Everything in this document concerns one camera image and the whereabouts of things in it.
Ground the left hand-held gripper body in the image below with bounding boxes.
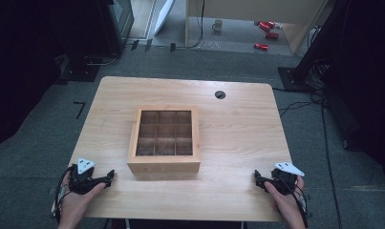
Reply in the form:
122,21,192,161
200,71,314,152
68,156,98,196

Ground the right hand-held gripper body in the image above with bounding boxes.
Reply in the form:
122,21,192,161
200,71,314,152
267,161,306,197

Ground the wooden box with glass lid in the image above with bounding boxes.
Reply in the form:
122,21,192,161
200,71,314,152
126,105,202,175

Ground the person's right hand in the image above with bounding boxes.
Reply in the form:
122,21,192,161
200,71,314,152
264,176,306,221

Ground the black stand base with cables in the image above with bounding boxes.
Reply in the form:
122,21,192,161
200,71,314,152
277,58,332,94

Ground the grey mug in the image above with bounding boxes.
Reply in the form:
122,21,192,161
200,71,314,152
211,19,224,33

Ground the person's left hand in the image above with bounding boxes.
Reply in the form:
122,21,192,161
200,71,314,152
57,171,107,223

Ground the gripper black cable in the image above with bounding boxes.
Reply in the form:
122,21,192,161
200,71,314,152
277,176,310,229
51,164,75,225

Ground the black hanging cable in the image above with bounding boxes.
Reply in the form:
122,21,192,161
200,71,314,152
175,0,206,51

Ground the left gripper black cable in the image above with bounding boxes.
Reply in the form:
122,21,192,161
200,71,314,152
51,164,75,225

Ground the long black floor cable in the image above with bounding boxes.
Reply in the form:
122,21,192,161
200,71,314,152
271,86,343,229

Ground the white board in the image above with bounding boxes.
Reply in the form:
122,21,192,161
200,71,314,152
153,0,176,36

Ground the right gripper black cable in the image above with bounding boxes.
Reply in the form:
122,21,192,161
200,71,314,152
277,176,310,229

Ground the dark cabinet with glass door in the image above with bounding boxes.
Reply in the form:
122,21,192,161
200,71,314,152
96,0,136,55

